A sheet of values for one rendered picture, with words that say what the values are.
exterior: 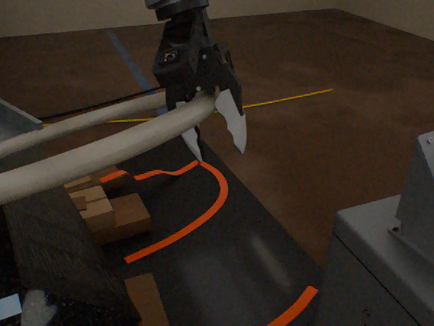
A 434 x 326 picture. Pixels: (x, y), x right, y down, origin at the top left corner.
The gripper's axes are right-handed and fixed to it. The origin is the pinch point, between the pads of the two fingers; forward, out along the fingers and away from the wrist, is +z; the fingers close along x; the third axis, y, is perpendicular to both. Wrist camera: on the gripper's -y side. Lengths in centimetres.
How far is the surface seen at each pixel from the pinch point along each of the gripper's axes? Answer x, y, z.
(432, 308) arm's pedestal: -26, 18, 43
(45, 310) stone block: 49, 8, 29
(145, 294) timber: 71, 77, 74
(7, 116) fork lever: 51, 22, -11
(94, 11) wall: 274, 500, -94
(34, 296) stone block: 50, 8, 25
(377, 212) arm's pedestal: -20, 44, 35
